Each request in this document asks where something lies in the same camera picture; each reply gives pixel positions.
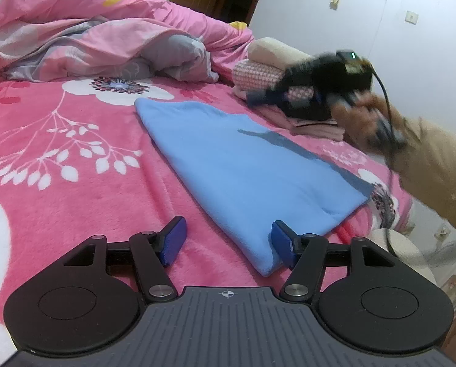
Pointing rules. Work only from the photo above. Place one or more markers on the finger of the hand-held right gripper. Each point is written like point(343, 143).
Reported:
point(268, 97)

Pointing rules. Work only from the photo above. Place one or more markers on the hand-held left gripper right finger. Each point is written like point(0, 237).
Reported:
point(281, 241)

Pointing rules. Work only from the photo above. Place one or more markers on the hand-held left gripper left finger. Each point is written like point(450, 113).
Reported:
point(174, 237)

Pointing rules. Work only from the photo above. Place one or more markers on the blue t-shirt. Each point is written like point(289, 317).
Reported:
point(232, 168)

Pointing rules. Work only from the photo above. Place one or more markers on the person's right forearm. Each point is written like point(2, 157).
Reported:
point(434, 168)

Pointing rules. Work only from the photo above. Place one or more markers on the person's right hand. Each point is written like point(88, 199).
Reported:
point(365, 126)

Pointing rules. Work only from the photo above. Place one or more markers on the cream folded garment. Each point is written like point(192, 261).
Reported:
point(270, 49)

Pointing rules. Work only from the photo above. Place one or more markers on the pale pink folded garment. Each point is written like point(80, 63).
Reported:
point(316, 130)

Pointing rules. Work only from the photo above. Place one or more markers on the pink floral fleece blanket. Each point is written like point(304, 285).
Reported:
point(60, 198)

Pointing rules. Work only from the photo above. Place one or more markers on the white rounded cushion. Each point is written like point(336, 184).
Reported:
point(403, 252)

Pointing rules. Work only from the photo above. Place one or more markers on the pink patterned quilt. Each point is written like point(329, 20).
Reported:
point(98, 7)

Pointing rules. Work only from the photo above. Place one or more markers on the white wall outlet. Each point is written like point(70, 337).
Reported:
point(411, 17)

